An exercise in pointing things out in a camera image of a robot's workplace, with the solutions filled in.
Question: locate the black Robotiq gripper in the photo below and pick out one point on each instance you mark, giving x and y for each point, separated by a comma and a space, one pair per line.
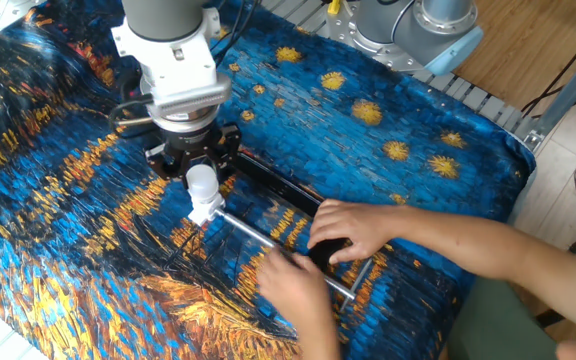
193, 145

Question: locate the white lamp socket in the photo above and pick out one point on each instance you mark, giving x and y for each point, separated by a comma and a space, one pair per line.
204, 210

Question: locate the black C-clamp with silver screw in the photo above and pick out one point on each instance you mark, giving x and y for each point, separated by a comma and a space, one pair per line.
278, 182

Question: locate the person's left forearm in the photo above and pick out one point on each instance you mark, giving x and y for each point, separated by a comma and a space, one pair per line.
318, 342

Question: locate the person's right forearm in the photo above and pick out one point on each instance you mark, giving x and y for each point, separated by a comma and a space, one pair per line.
493, 255

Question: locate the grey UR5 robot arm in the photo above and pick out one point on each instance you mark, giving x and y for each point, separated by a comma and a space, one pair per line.
163, 17

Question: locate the person's left hand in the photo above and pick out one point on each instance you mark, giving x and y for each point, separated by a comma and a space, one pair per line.
295, 287

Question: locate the person's right hand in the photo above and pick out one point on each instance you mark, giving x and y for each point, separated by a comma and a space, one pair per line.
358, 227

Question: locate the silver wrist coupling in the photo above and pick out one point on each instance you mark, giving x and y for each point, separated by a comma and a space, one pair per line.
185, 122

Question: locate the starry night painting tablecloth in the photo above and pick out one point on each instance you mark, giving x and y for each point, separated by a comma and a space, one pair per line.
343, 125

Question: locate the yellow plastic clip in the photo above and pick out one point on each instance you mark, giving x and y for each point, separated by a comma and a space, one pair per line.
334, 7

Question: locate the green trousers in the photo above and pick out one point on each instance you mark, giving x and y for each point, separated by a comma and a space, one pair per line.
498, 325

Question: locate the white wrist mount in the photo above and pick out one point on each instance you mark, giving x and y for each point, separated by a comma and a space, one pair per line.
178, 70

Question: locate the aluminium frame post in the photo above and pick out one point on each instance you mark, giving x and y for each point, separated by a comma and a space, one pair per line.
568, 90

